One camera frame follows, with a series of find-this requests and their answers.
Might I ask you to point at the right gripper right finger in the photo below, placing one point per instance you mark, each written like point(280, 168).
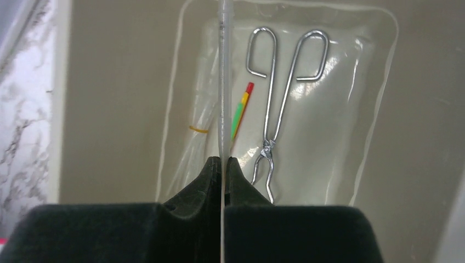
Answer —
point(257, 231)

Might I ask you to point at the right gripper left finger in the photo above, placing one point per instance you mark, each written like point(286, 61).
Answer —
point(186, 228)

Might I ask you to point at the metal crucible tongs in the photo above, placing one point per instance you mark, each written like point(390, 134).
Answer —
point(268, 143)

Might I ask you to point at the green handled tool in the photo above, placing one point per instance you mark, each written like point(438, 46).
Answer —
point(238, 115)

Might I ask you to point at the clear glass rod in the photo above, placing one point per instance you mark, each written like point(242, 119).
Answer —
point(225, 22)

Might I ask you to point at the beige plastic bin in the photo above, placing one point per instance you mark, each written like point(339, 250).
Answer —
point(135, 109)

